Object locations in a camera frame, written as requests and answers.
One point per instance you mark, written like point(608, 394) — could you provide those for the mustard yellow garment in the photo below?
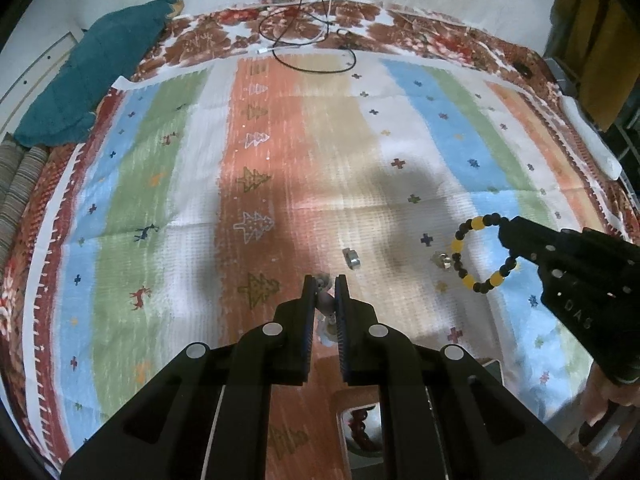
point(600, 35)

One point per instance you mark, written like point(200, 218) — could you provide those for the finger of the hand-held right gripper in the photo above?
point(575, 240)
point(525, 247)

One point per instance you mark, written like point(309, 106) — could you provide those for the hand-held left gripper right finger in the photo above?
point(342, 320)

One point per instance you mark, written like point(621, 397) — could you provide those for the white oblong object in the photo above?
point(595, 142)

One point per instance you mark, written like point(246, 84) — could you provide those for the white wooden panel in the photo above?
point(30, 85)

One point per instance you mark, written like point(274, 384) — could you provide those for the person's right hand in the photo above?
point(595, 400)

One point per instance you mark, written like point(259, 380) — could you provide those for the small silvery bead charm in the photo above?
point(352, 259)

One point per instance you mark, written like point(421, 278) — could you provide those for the grey striped folded blanket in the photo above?
point(20, 180)

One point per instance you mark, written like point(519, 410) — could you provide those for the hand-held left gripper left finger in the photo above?
point(310, 320)

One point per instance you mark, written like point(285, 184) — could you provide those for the silver metal tin box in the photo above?
point(345, 455)

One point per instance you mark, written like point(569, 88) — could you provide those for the striped colourful mat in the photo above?
point(150, 185)

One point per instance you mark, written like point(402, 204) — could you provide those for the teal blanket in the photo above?
point(90, 70)

